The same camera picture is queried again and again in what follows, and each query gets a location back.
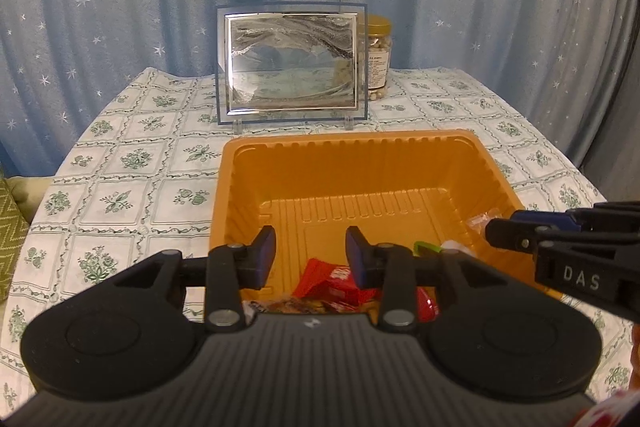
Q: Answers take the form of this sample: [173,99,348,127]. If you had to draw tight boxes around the red white patterned cloth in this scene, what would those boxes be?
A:
[575,387,640,427]

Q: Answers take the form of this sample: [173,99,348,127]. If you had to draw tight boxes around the sand art picture frame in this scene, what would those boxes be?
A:
[216,1,370,135]

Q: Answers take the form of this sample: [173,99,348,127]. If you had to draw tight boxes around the green white snack packet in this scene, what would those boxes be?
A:
[413,240,477,259]

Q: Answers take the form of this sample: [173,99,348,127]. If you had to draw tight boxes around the red white-print snack packet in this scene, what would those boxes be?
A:
[291,258,383,308]

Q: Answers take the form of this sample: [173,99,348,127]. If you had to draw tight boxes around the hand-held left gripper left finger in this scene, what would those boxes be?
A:
[112,225,277,334]

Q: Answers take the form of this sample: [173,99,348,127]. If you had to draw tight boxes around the green zigzag cushion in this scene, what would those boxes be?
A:
[0,177,27,273]

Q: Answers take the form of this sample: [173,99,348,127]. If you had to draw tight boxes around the red brown-label snack packet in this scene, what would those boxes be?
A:
[414,286,442,324]

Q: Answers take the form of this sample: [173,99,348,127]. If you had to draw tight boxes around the yellow-lidded clear jar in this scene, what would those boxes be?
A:
[366,15,392,100]

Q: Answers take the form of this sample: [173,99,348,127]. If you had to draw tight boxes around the clear candy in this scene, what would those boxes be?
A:
[466,209,502,231]

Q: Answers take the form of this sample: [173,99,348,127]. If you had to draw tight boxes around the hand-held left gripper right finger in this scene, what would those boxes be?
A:
[345,225,506,333]

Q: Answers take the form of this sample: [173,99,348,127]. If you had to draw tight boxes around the orange plastic tray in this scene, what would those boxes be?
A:
[207,129,566,323]

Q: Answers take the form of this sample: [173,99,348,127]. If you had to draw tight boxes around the floral white tablecloth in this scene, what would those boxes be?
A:
[0,66,636,408]

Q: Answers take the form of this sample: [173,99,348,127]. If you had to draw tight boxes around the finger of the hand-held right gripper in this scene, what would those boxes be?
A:
[484,218,543,254]
[510,209,579,231]

